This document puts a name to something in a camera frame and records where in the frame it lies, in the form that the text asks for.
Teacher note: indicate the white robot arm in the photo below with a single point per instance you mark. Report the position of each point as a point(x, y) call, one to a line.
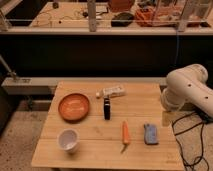
point(188, 84)

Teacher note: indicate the black upright eraser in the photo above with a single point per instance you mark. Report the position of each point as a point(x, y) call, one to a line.
point(107, 110)

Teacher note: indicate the white glue tube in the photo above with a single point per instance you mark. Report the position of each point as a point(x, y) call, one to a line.
point(114, 91)

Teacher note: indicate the orange plate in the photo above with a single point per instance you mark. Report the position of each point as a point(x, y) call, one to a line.
point(74, 107)

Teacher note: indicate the orange toy carrot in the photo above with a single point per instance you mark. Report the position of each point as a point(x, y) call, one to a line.
point(125, 136)

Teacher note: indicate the blue sponge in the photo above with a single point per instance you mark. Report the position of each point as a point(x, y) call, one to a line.
point(150, 134)

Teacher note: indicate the white cup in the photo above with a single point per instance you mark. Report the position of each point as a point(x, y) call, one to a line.
point(68, 141)

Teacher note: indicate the black bag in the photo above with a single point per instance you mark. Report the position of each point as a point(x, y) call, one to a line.
point(122, 20)

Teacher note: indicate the orange tool case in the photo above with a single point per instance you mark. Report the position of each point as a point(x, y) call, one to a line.
point(158, 17)

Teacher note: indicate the metal frame post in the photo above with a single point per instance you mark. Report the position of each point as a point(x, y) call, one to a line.
point(91, 15)

